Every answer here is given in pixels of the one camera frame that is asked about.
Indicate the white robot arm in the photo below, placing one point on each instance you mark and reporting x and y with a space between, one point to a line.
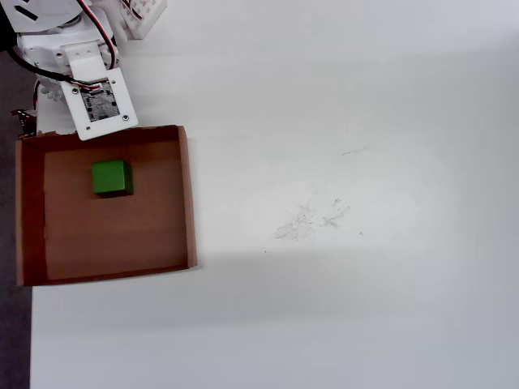
44 16

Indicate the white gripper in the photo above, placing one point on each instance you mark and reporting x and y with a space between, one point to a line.
45 94

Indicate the brown cardboard box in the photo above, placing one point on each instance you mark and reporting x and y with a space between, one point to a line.
121 235

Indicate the green cube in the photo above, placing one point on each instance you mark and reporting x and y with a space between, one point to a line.
107 176

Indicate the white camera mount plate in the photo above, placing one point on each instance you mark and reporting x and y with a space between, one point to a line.
97 129

